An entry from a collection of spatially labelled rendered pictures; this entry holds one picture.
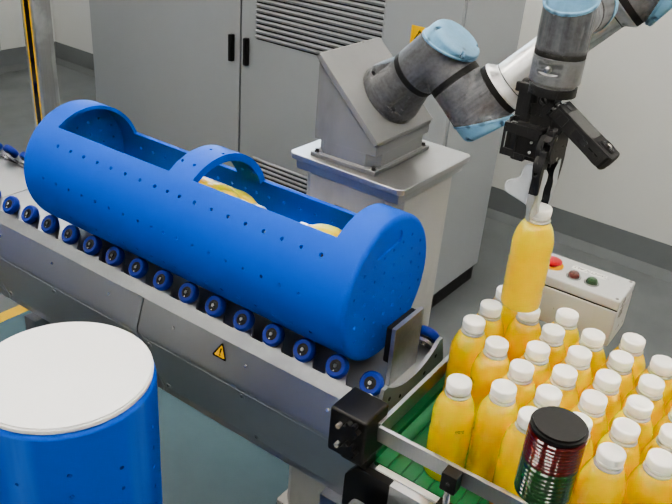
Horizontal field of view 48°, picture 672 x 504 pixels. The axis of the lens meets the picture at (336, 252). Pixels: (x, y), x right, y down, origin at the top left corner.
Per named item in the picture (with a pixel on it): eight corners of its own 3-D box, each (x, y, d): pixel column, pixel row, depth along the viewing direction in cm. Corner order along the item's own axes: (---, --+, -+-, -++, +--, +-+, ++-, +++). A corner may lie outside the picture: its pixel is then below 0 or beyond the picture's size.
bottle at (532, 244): (547, 306, 130) (568, 217, 122) (523, 318, 126) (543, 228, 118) (515, 289, 135) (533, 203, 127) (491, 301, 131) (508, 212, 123)
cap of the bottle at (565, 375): (549, 370, 124) (552, 361, 124) (574, 374, 124) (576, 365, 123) (552, 385, 121) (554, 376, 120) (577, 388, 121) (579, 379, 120)
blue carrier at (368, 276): (131, 185, 198) (111, 81, 181) (424, 308, 156) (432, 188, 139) (39, 236, 179) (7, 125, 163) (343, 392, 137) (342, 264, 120)
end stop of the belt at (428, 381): (482, 331, 154) (484, 319, 152) (485, 333, 153) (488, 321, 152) (375, 436, 124) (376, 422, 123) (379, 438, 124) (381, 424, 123)
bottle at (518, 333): (494, 398, 143) (511, 323, 135) (492, 376, 149) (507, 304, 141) (530, 402, 143) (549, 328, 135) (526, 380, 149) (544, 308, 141)
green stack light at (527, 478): (526, 461, 92) (534, 430, 89) (578, 487, 89) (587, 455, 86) (504, 492, 87) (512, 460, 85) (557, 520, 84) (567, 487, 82)
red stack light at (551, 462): (534, 429, 89) (541, 403, 87) (588, 454, 86) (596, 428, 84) (512, 459, 85) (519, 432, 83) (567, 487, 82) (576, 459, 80)
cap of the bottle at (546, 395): (565, 403, 117) (568, 394, 116) (548, 412, 115) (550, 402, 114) (546, 389, 120) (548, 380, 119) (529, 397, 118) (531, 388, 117)
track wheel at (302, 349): (302, 335, 144) (297, 333, 142) (321, 344, 142) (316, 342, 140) (292, 357, 143) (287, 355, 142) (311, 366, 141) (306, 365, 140)
